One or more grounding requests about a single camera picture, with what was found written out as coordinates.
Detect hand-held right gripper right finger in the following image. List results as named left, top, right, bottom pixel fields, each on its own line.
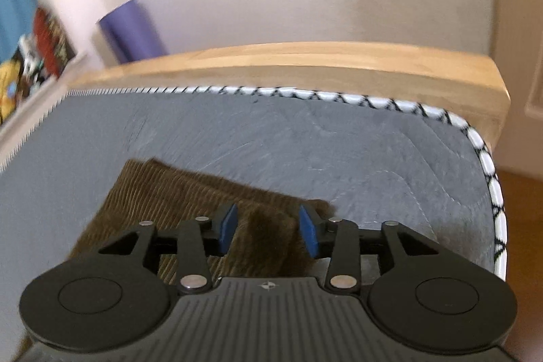
left=298, top=204, right=439, bottom=296

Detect maroon cushion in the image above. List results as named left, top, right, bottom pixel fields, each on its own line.
left=33, top=7, right=78, bottom=79

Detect yellow plush toy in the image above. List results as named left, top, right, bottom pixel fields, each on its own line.
left=0, top=61, right=23, bottom=123

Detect purple rolled mat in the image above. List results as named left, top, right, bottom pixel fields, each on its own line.
left=96, top=0, right=171, bottom=64

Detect panda plush toy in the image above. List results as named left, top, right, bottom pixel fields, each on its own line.
left=18, top=35, right=46, bottom=88

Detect wooden table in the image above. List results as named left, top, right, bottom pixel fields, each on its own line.
left=63, top=42, right=512, bottom=151

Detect brown corduroy pants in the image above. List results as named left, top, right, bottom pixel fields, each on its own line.
left=68, top=158, right=334, bottom=287

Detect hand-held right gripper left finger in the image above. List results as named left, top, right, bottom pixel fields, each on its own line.
left=97, top=203, right=238, bottom=296

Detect grey quilted mattress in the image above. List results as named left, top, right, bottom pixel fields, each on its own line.
left=0, top=84, right=507, bottom=362

